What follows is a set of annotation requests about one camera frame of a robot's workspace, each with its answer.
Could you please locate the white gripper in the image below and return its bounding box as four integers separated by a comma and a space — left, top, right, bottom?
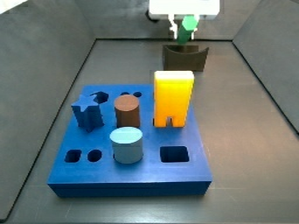
148, 0, 220, 39

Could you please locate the green hexagon prism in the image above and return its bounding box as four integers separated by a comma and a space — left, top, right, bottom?
178, 15, 198, 45

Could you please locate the blue foam peg board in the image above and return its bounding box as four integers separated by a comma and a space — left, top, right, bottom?
48, 84, 212, 198

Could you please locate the black curved cradle stand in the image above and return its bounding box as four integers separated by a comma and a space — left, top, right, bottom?
163, 45, 210, 72

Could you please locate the yellow arch block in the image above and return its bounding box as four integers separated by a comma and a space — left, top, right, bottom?
154, 71, 194, 128

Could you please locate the brown cylinder peg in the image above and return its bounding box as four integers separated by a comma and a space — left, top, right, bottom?
115, 94, 140, 128

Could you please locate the dark blue star peg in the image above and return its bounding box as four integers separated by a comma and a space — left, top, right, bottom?
71, 94, 104, 132

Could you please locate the light blue cylinder peg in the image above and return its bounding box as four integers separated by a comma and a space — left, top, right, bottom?
110, 127, 144, 165

